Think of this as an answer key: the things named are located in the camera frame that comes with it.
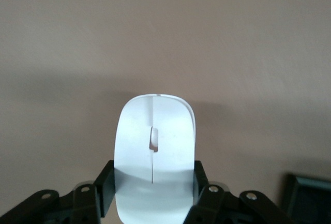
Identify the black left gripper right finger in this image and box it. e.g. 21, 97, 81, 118
185, 159, 295, 224

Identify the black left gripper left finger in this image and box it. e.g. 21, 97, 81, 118
0, 159, 116, 224

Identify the white computer mouse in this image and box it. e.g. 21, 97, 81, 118
113, 93, 199, 224

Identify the black flip phone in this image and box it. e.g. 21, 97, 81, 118
281, 173, 331, 224

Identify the brown table cloth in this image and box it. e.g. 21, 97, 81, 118
0, 0, 331, 224

